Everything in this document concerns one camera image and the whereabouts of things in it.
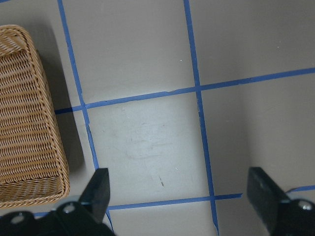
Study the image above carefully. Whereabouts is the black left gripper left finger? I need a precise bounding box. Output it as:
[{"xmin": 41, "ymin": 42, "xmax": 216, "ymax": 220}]
[{"xmin": 79, "ymin": 168, "xmax": 110, "ymax": 223}]

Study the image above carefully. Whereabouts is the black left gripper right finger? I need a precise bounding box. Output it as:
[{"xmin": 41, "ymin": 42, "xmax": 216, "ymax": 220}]
[{"xmin": 247, "ymin": 167, "xmax": 291, "ymax": 234}]

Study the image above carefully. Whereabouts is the brown wicker basket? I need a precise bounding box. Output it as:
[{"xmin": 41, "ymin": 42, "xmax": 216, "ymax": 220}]
[{"xmin": 0, "ymin": 25, "xmax": 70, "ymax": 208}]

